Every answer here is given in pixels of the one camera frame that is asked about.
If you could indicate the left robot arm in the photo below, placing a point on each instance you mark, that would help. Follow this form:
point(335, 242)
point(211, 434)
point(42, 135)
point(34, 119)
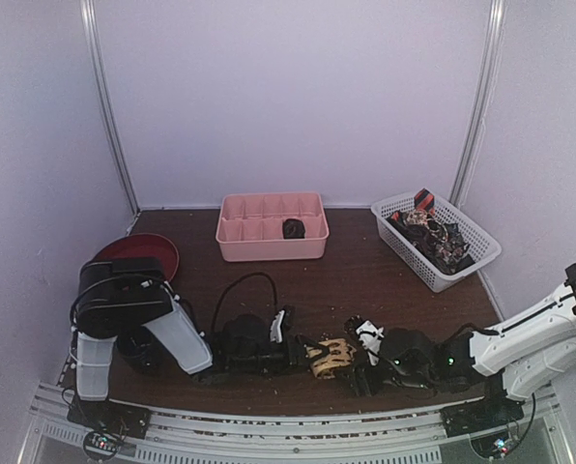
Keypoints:
point(127, 306)

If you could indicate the red black striped tie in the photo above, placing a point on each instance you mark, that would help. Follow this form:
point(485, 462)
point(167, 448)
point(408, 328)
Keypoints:
point(424, 200)

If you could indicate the leopard print tie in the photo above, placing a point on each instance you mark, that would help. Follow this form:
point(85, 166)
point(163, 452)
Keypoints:
point(328, 356)

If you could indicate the right circuit board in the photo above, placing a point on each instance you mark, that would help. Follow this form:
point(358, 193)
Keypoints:
point(497, 446)

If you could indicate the aluminium corner post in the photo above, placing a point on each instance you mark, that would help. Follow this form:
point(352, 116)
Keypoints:
point(91, 31)
point(483, 93)

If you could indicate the dark patterned ties pile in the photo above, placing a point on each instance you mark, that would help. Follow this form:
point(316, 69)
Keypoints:
point(441, 243)

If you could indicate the left aluminium corner post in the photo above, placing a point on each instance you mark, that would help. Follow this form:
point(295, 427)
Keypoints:
point(91, 31)

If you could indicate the red round plate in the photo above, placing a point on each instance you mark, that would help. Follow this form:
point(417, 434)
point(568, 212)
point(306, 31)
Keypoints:
point(144, 245)

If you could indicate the pink divided organizer box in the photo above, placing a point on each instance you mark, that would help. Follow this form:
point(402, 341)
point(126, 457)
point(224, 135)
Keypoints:
point(249, 227)

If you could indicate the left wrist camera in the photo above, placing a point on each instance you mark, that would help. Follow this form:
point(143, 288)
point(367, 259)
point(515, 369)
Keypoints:
point(282, 324)

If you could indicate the right aluminium corner post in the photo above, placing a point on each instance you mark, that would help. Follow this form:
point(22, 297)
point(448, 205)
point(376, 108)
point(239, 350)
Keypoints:
point(483, 93)

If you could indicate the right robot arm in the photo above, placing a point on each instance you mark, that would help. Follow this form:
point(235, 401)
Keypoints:
point(510, 360)

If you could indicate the dark blue cup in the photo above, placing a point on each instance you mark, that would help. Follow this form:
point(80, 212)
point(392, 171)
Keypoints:
point(141, 351)

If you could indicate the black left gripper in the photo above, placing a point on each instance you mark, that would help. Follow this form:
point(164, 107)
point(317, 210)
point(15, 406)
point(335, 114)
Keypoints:
point(296, 357)

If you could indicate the white plastic mesh basket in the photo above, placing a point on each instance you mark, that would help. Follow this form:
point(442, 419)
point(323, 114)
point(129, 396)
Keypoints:
point(483, 247)

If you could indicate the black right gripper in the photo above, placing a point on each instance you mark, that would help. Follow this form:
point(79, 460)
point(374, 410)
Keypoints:
point(358, 362)

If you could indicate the left circuit board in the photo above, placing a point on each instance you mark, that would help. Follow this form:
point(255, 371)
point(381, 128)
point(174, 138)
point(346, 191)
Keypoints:
point(100, 445)

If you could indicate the rolled black tie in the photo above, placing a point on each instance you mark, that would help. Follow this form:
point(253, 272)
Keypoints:
point(293, 229)

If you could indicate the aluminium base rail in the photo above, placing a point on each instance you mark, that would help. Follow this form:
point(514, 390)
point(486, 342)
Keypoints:
point(404, 436)

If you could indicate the circuit board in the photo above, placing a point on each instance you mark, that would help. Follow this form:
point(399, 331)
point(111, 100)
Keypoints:
point(100, 445)
point(497, 446)

